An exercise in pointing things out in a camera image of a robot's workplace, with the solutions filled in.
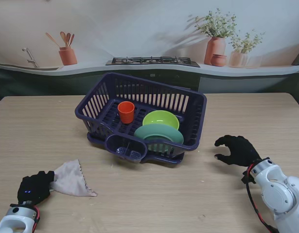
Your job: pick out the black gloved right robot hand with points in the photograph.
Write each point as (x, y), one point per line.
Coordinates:
(239, 150)

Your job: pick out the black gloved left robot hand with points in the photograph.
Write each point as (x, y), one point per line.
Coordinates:
(33, 187)

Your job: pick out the printed kitchen scene backdrop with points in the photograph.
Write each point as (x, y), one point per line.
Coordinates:
(139, 24)

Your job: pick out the orange cup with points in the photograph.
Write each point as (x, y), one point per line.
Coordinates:
(126, 112)

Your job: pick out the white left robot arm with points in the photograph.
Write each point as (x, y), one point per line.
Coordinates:
(16, 218)

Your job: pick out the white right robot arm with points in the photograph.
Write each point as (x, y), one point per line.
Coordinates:
(280, 191)

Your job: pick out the purple plastic dish rack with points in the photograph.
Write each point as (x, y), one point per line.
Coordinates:
(139, 97)

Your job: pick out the teal plate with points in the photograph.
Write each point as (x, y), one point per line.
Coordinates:
(159, 133)

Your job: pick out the lime green bowl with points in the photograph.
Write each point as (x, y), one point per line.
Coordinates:
(161, 120)

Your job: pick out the grey wiping cloth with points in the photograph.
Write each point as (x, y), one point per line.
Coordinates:
(71, 179)

